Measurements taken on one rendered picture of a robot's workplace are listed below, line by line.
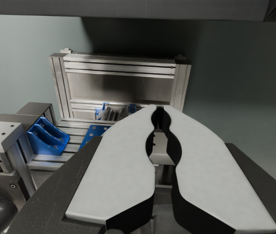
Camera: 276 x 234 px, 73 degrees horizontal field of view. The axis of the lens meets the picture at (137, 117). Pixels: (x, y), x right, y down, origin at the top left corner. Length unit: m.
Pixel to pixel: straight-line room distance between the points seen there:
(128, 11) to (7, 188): 0.51
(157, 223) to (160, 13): 0.45
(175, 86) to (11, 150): 0.92
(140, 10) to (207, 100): 1.25
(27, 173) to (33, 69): 1.08
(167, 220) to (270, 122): 1.49
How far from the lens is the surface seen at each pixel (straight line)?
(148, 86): 1.21
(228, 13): 0.40
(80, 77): 1.27
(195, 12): 0.39
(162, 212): 0.52
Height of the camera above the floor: 1.33
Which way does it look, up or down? 58 degrees down
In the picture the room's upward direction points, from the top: 174 degrees counter-clockwise
